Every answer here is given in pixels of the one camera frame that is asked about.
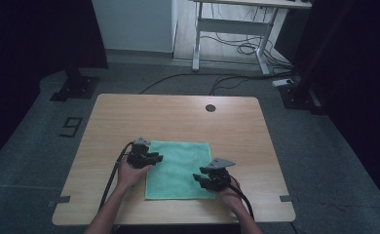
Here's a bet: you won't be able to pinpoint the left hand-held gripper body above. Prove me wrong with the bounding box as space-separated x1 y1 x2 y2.
126 136 154 170

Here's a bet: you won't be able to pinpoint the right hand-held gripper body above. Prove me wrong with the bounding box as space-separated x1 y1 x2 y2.
202 157 237 192

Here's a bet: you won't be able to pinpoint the green cloth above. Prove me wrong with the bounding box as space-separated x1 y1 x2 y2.
144 139 217 201

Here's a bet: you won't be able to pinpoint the person's left hand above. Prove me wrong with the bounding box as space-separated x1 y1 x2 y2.
117 159 154 191

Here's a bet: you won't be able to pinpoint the person's right hand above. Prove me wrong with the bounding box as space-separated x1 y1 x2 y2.
215 177 245 215

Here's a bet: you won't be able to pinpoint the wooden table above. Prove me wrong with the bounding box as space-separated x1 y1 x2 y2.
51 93 297 227

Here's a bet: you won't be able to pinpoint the grey tape strip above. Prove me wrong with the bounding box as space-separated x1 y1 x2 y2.
47 195 72 208
279 194 300 204

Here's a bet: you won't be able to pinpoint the black stand base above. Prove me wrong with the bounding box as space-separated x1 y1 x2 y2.
278 79 328 115
49 67 101 102

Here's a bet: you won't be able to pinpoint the white power strip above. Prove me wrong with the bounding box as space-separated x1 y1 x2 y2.
272 78 295 88

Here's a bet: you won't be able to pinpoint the black curtain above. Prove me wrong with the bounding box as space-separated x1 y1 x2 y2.
0 0 109 172
289 0 380 214

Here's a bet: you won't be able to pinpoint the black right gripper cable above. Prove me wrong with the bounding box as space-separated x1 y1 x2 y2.
228 175 256 220

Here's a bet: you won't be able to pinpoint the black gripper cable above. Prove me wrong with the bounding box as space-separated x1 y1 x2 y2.
228 175 256 220
97 140 135 213

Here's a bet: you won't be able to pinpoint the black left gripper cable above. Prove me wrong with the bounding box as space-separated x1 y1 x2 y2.
97 140 135 213

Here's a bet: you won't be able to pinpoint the long black floor cable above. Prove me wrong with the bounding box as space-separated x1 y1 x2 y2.
138 71 298 96

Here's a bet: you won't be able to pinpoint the tangled black floor cables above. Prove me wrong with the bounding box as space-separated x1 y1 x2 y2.
200 32 293 72

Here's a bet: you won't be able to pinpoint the white desk frame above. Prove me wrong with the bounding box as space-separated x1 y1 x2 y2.
189 0 313 76

